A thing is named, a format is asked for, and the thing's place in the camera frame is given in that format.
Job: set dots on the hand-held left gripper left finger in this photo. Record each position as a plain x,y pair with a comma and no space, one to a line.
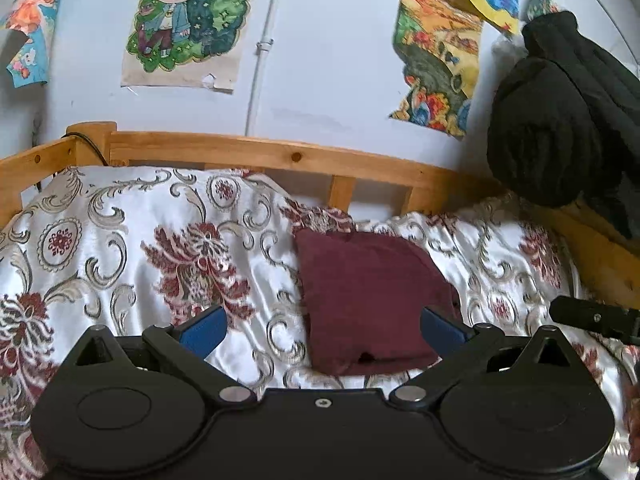
205,332

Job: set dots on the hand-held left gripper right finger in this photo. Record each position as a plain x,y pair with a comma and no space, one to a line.
442,332

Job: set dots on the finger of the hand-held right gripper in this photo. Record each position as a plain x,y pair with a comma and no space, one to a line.
585,315

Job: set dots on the maroon long-sleeve shirt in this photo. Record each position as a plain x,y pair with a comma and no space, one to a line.
370,295

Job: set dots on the white floral blanket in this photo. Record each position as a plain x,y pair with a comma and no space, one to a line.
125,240

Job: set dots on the black hanging jacket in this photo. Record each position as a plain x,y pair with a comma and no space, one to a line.
555,125

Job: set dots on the wooden bed frame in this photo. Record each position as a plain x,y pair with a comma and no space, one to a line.
200,145

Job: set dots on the colourful flower wall poster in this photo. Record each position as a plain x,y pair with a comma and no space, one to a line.
435,60

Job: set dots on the white wall pipe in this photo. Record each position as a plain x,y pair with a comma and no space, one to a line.
265,50

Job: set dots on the blond figure wall poster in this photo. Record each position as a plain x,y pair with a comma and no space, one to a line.
190,15

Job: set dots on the orange-haired figure wall poster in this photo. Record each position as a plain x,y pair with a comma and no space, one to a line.
32,25

